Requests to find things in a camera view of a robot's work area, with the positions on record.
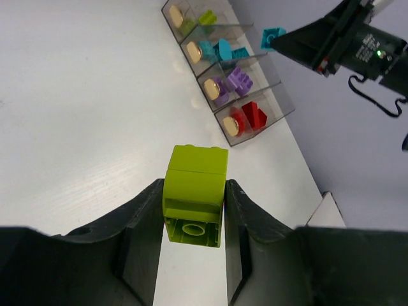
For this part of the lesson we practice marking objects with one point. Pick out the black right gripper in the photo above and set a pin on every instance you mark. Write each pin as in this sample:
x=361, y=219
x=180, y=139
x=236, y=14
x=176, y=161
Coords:
x=344, y=37

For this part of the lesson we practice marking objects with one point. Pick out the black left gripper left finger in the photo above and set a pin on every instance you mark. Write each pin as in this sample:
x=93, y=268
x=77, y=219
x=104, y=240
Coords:
x=110, y=261

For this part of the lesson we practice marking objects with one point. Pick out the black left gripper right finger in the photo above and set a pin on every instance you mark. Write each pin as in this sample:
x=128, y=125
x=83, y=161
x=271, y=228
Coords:
x=268, y=263

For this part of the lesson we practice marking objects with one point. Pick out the teal lego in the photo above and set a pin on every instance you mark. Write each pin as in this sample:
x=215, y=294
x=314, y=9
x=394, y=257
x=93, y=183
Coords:
x=270, y=34

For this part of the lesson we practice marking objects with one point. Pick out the teal lego base brick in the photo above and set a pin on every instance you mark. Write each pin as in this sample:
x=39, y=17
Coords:
x=239, y=53

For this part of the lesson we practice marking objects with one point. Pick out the small red lego brick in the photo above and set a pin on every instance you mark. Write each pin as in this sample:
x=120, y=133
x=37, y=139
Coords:
x=259, y=119

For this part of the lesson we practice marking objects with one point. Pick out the teal rounded lego brick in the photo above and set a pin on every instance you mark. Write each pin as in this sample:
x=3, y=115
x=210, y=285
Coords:
x=223, y=50

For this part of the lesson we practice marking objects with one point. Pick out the red rounded lego brick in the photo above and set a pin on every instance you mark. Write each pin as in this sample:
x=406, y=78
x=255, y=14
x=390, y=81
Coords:
x=240, y=121

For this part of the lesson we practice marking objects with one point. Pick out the small teal lego cube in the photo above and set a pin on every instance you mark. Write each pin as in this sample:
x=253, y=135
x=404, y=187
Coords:
x=207, y=51

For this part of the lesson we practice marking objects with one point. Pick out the purple rounded lego brick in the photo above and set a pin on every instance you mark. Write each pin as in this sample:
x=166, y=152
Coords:
x=219, y=95

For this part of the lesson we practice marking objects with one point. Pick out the green rounded lego brick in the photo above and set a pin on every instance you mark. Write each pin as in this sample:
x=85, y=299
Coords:
x=192, y=207

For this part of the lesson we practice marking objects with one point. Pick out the small green lego cube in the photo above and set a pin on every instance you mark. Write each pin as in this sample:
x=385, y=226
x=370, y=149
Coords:
x=199, y=159

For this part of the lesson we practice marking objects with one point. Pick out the green lego in bin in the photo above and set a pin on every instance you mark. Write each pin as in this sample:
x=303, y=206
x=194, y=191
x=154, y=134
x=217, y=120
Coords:
x=187, y=26

